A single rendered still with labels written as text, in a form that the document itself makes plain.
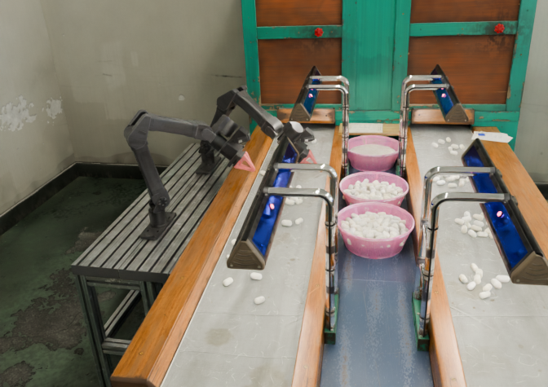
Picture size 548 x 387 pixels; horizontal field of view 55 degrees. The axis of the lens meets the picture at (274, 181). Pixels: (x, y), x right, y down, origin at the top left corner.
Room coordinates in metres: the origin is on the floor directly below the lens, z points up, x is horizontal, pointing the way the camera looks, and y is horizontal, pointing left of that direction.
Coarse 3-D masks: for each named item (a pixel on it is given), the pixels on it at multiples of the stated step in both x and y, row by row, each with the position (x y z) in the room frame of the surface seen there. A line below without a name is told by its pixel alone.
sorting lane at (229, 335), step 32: (320, 160) 2.22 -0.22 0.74; (256, 192) 1.91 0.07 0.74; (224, 256) 1.45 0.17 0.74; (288, 256) 1.43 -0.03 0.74; (224, 288) 1.27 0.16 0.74; (256, 288) 1.27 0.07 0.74; (288, 288) 1.26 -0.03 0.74; (192, 320) 1.14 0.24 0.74; (224, 320) 1.13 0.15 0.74; (256, 320) 1.13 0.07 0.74; (288, 320) 1.12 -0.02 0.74; (192, 352) 1.02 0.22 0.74; (224, 352) 1.01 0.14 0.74; (256, 352) 1.01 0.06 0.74; (288, 352) 1.00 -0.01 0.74; (192, 384) 0.91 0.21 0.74; (224, 384) 0.91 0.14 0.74; (256, 384) 0.90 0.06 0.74; (288, 384) 0.90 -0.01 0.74
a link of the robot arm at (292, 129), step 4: (288, 124) 2.10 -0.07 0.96; (292, 124) 2.10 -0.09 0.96; (296, 124) 2.11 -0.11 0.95; (268, 128) 2.13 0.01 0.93; (284, 128) 2.12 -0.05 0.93; (288, 128) 2.10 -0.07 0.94; (292, 128) 2.08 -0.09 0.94; (296, 128) 2.09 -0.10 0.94; (300, 128) 2.10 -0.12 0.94; (268, 132) 2.13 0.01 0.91; (272, 132) 2.12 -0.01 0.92; (280, 132) 2.12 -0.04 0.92; (284, 132) 2.12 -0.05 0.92; (288, 132) 2.09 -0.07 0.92; (292, 132) 2.08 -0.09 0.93; (296, 132) 2.08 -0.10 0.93; (300, 132) 2.08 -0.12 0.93; (272, 136) 2.12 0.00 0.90; (276, 136) 2.14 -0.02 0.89; (288, 136) 2.09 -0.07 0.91; (292, 136) 2.09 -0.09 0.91; (296, 136) 2.09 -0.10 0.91; (292, 140) 2.10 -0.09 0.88
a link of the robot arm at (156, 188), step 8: (128, 128) 1.80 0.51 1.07; (128, 144) 1.79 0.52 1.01; (136, 152) 1.75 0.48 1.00; (144, 152) 1.77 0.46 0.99; (136, 160) 1.77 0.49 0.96; (144, 160) 1.77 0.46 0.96; (152, 160) 1.79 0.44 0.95; (144, 168) 1.77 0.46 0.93; (152, 168) 1.78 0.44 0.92; (144, 176) 1.77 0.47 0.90; (152, 176) 1.78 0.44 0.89; (152, 184) 1.77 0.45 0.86; (160, 184) 1.78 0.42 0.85; (152, 192) 1.77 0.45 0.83; (160, 192) 1.78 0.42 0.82; (152, 200) 1.76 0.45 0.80; (168, 200) 1.79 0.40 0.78
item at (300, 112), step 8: (312, 72) 2.36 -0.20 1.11; (304, 88) 2.08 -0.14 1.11; (304, 96) 1.98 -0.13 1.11; (312, 96) 2.09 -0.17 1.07; (296, 104) 1.89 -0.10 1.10; (304, 104) 1.91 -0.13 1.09; (312, 104) 2.02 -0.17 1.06; (296, 112) 1.88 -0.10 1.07; (304, 112) 1.87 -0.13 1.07; (312, 112) 1.96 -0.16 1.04; (296, 120) 1.88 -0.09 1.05; (304, 120) 1.87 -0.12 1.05
